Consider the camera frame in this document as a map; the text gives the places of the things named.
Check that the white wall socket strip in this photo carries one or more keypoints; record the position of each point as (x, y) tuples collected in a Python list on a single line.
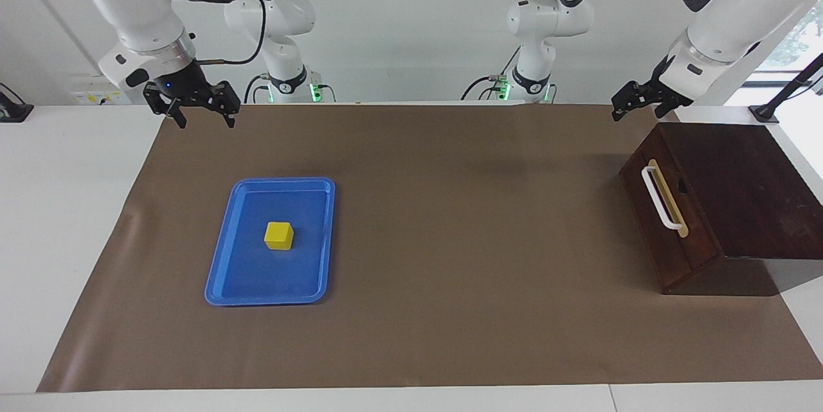
[(96, 98)]

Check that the wooden drawer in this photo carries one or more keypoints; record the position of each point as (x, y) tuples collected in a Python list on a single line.
[(649, 232)]

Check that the dark wooden drawer cabinet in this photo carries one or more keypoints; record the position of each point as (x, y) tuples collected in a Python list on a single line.
[(759, 193)]

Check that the brown table mat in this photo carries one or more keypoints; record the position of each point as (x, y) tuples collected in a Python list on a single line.
[(450, 238)]

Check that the yellow block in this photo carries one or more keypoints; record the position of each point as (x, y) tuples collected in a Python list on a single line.
[(279, 236)]

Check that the black clamp stand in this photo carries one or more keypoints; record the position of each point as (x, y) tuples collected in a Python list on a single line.
[(765, 113)]

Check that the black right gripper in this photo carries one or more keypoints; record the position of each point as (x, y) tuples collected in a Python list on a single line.
[(183, 84)]

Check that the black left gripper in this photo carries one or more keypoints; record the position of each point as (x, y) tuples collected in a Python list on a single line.
[(662, 100)]

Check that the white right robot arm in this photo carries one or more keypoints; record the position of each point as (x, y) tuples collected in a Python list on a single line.
[(128, 0)]

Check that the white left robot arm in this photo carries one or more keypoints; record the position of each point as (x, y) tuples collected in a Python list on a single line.
[(726, 20)]

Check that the black desk mount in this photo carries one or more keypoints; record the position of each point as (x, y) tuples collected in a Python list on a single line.
[(13, 110)]

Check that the window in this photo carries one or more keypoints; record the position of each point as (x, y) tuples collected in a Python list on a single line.
[(794, 39)]

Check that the blue plastic tray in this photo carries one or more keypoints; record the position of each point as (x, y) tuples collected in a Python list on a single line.
[(257, 270)]

